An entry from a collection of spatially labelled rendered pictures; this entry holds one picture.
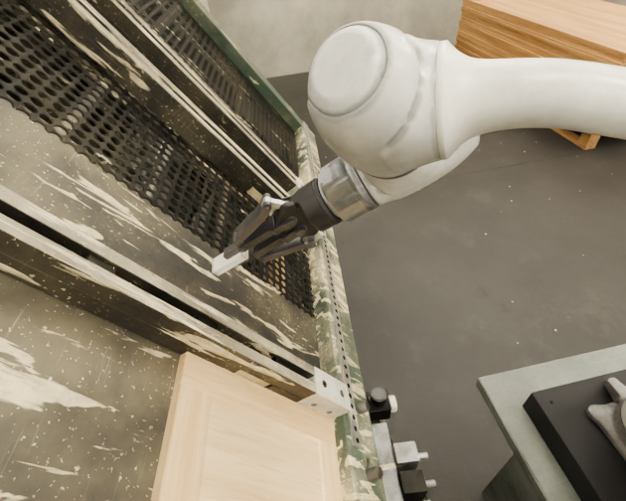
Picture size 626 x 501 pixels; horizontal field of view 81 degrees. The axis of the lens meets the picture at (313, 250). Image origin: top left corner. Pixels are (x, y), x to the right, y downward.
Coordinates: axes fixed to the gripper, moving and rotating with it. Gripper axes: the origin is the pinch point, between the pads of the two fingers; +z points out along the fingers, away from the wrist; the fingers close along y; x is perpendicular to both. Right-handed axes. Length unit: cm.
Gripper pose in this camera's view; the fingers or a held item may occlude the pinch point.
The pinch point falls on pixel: (230, 258)
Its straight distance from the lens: 63.1
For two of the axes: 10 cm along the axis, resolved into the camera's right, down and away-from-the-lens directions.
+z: -8.2, 4.5, 3.6
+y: -5.6, -4.7, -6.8
